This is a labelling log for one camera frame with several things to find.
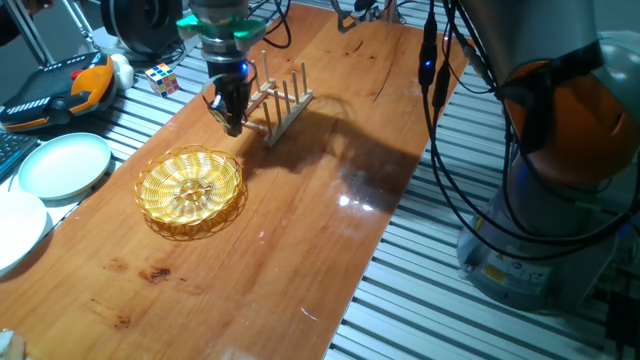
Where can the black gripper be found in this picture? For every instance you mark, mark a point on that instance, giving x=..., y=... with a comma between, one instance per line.
x=230, y=82

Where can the yellow woven wicker dish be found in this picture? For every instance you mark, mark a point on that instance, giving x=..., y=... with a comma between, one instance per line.
x=190, y=187

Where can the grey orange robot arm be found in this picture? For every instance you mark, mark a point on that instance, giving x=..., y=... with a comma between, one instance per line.
x=530, y=30

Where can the wooden peg dish rack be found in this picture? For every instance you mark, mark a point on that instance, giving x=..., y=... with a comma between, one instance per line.
x=292, y=116

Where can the colourful puzzle cube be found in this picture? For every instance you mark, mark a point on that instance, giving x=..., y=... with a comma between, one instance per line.
x=162, y=80

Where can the small white figure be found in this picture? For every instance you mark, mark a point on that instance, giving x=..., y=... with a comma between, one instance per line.
x=122, y=72

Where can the black round fan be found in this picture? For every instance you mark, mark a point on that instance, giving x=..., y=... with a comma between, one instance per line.
x=142, y=25

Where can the pale green plate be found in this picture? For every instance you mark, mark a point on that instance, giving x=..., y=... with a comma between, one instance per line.
x=65, y=167

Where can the black orange teach pendant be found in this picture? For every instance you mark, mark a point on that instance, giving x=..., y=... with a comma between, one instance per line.
x=50, y=95

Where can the grey metal tripod leg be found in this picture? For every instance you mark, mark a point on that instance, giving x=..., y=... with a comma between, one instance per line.
x=30, y=32
x=77, y=20

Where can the thin upright metal pole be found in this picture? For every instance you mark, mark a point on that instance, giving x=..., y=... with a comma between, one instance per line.
x=392, y=10

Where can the black keyboard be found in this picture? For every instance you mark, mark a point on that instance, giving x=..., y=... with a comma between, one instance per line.
x=12, y=150

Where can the white plate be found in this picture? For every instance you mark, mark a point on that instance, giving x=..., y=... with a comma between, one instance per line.
x=17, y=225

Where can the cardboard box corner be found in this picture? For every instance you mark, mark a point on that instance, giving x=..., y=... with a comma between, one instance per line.
x=10, y=347

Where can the dark metal bracket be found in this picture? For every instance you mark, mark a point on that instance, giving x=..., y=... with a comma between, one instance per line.
x=345, y=20

